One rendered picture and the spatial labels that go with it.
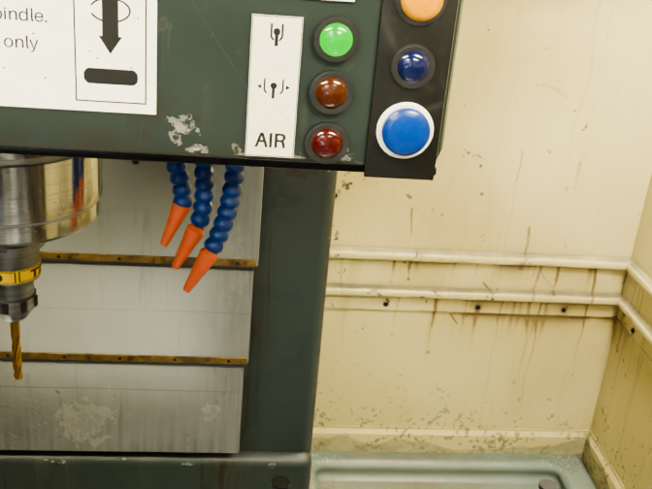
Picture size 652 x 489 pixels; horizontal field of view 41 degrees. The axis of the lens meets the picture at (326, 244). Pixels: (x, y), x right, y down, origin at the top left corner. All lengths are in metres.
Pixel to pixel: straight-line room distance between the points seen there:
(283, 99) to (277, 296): 0.83
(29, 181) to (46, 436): 0.80
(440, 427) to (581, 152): 0.66
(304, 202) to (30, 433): 0.56
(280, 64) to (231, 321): 0.82
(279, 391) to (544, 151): 0.69
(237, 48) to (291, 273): 0.83
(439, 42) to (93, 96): 0.21
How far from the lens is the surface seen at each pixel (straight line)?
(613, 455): 1.97
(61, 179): 0.73
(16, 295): 0.82
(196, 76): 0.54
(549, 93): 1.70
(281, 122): 0.55
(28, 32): 0.55
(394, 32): 0.54
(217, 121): 0.55
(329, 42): 0.53
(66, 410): 1.44
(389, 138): 0.55
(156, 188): 1.24
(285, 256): 1.32
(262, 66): 0.54
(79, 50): 0.54
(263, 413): 1.46
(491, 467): 2.00
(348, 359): 1.84
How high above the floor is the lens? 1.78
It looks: 23 degrees down
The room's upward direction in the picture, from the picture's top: 5 degrees clockwise
